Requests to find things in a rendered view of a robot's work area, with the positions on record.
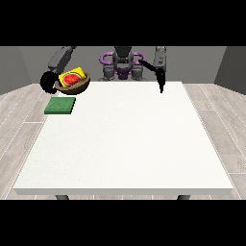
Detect brown wooden bowl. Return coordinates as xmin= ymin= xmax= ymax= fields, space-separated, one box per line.
xmin=54 ymin=71 xmax=92 ymax=95

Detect yellow cup with melon print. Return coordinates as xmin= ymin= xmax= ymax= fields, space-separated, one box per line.
xmin=59 ymin=66 xmax=86 ymax=88

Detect green square pad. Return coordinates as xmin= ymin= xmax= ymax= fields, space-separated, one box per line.
xmin=43 ymin=96 xmax=77 ymax=115

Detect grey robot trunk purple rings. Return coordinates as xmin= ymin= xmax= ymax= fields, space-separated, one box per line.
xmin=98 ymin=46 xmax=149 ymax=82

